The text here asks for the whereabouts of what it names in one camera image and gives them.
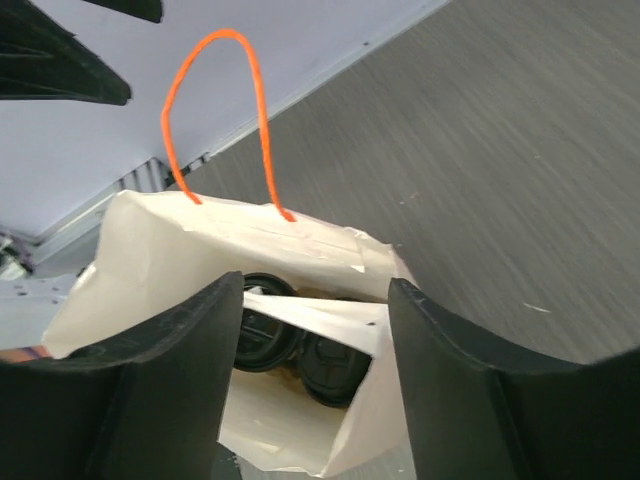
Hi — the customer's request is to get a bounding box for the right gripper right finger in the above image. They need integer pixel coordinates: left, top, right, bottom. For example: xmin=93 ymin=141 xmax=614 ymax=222
xmin=388 ymin=279 xmax=639 ymax=480

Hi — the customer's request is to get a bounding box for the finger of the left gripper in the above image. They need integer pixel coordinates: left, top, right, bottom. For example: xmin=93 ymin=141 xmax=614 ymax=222
xmin=1 ymin=4 xmax=131 ymax=106
xmin=94 ymin=0 xmax=163 ymax=23

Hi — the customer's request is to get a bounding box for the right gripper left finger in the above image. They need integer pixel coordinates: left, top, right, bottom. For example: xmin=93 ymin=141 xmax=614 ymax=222
xmin=1 ymin=272 xmax=244 ymax=479

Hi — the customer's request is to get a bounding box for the black cup lid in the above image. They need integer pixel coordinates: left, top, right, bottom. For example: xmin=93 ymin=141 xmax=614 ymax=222
xmin=234 ymin=273 xmax=302 ymax=373
xmin=297 ymin=332 xmax=372 ymax=408

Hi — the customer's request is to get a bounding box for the white straw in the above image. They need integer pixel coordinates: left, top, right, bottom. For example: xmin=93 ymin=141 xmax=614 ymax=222
xmin=244 ymin=292 xmax=391 ymax=358

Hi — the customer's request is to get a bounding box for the paper takeout bag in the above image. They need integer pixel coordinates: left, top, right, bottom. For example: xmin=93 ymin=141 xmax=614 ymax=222
xmin=39 ymin=28 xmax=416 ymax=479

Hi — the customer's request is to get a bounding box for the brown cup carrier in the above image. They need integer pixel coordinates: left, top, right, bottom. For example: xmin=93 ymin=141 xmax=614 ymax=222
xmin=296 ymin=286 xmax=353 ymax=301

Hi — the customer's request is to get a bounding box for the aluminium frame rail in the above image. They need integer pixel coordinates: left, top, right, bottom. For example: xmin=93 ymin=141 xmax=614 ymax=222
xmin=29 ymin=149 xmax=211 ymax=276

